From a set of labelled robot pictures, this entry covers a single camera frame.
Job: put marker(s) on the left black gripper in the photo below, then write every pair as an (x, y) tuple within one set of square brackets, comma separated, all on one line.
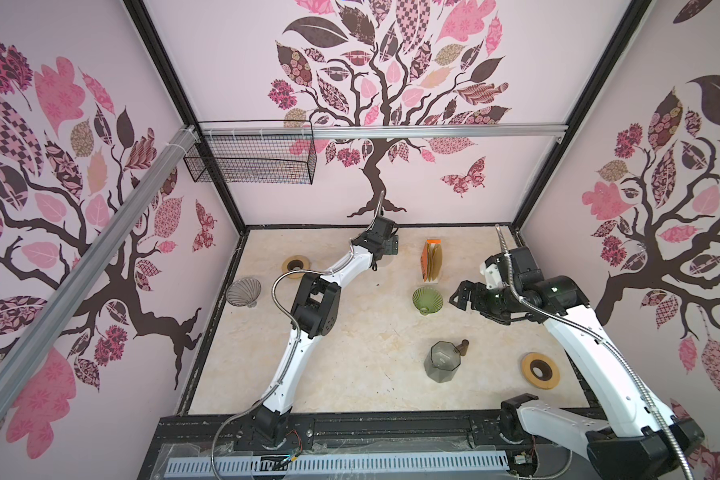
[(389, 244)]

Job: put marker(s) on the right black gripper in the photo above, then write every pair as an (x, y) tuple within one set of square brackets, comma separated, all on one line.
[(474, 297)]

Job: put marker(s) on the brown paper filter stack holder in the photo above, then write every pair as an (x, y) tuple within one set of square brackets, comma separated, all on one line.
[(431, 260)]

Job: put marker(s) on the wooden dripper ring stand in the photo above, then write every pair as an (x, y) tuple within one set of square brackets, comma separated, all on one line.
[(294, 267)]

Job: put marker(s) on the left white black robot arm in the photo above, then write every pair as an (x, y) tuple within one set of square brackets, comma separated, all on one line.
[(312, 316)]

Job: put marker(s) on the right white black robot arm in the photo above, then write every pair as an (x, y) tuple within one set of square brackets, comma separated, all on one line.
[(640, 436)]

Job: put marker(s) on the grey ribbed glass dripper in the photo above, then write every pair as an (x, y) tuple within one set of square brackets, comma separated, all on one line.
[(243, 292)]

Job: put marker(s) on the grey glass server with knob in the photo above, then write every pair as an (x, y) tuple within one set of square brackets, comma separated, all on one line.
[(444, 359)]

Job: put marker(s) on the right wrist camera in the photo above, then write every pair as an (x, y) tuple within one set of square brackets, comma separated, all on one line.
[(492, 276)]

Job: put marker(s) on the aluminium rail back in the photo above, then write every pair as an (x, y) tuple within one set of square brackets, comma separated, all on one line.
[(396, 131)]

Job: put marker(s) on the aluminium rail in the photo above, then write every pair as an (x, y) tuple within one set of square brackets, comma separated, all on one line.
[(396, 131), (22, 361)]

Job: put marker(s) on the black wire basket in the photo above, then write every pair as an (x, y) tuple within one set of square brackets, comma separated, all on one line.
[(254, 151)]

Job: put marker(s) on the white slotted cable duct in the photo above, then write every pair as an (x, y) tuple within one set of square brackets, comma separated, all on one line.
[(249, 467)]

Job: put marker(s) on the aluminium rail left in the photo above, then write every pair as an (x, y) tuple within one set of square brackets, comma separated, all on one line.
[(22, 361)]

